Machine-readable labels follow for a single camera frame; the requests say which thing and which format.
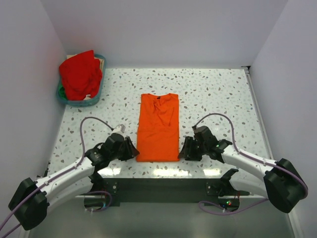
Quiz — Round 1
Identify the red t-shirt in basket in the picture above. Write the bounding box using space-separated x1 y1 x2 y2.
59 50 103 101

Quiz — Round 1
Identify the green garment in basket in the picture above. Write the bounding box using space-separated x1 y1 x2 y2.
58 85 67 100

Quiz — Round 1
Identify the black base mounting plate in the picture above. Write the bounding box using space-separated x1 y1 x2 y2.
90 178 250 206

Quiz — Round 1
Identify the orange t-shirt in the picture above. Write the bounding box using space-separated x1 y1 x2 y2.
136 93 179 163

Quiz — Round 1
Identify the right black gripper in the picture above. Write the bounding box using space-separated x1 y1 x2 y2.
177 136 208 162

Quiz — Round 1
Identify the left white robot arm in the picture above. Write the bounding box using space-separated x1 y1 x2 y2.
8 133 139 231

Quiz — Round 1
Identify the teal plastic basket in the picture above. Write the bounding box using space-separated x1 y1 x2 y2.
55 54 106 107

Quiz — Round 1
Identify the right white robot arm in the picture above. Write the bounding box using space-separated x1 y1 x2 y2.
178 126 308 213

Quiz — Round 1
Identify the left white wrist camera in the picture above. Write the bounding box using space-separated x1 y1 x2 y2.
112 124 126 135

